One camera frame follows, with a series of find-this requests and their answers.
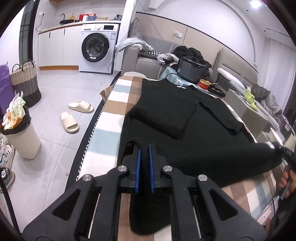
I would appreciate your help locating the beige slipper near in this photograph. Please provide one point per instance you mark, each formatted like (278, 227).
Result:
(69, 124)

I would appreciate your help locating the beige slipper far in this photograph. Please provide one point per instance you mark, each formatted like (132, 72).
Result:
(81, 106)

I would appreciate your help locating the grey side cabinet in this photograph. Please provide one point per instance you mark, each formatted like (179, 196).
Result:
(254, 120)

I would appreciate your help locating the black electric cooker pot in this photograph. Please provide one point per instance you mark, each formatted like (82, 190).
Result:
(190, 70)

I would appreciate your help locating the sneaker on floor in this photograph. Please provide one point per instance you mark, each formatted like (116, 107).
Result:
(7, 176)

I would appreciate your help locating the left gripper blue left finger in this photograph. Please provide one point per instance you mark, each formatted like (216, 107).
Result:
(130, 182)

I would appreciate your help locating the white washing machine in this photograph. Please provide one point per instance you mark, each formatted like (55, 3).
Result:
(98, 42)

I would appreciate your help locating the purple bag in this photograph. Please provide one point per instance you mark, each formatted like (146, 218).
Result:
(6, 89)

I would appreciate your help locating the white kitchen cabinet counter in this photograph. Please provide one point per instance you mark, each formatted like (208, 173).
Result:
(60, 47)

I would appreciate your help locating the checkered blanket table cover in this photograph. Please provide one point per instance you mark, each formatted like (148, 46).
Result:
(253, 194)

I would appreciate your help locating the beige slipper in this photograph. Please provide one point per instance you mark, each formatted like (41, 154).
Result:
(81, 106)
(69, 124)

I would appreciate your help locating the green plush toy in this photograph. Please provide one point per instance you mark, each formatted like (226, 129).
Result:
(250, 98)

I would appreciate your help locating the white trash bin black bag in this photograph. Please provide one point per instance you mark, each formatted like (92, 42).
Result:
(17, 127)

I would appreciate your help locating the red instant noodle bowl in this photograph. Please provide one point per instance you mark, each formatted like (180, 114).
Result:
(204, 84)

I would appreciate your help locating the black clothes pile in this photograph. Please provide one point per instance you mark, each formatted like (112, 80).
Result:
(192, 54)

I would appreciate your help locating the black food tray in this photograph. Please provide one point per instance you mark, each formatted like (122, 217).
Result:
(216, 91)

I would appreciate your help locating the grey sofa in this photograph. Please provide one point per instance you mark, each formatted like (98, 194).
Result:
(157, 32)

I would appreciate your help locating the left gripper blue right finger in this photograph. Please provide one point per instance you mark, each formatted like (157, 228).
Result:
(158, 180)

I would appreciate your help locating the woven laundry basket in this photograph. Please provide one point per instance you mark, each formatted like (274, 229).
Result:
(24, 79)

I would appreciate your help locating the light grey garment on sofa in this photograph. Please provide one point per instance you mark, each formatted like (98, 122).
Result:
(135, 42)

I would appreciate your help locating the wall power outlet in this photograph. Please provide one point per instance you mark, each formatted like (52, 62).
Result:
(178, 34)

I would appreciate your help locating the white round stool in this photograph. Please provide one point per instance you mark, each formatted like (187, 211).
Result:
(136, 74)

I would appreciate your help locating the black knit sweater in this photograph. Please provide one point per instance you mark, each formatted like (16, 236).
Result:
(196, 133)

